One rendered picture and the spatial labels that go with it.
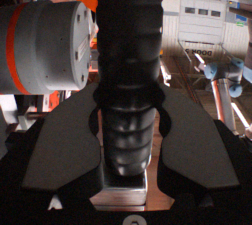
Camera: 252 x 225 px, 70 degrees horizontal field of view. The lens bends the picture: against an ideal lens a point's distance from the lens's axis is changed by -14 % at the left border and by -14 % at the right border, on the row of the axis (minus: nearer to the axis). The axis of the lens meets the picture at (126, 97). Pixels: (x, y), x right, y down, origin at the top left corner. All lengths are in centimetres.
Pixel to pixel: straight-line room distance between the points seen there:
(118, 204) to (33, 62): 18
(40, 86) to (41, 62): 4
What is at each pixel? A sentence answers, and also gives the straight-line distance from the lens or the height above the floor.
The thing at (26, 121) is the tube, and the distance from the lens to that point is 42.
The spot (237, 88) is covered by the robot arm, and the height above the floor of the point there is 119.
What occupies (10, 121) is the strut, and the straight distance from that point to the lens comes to 40.
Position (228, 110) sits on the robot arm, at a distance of 96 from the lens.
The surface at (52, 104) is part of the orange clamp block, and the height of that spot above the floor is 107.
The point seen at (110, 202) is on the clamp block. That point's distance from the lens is 17.
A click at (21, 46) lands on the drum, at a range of 25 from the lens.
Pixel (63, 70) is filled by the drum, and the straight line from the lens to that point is 25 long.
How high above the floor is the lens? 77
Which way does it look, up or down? 30 degrees up
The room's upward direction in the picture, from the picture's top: 179 degrees counter-clockwise
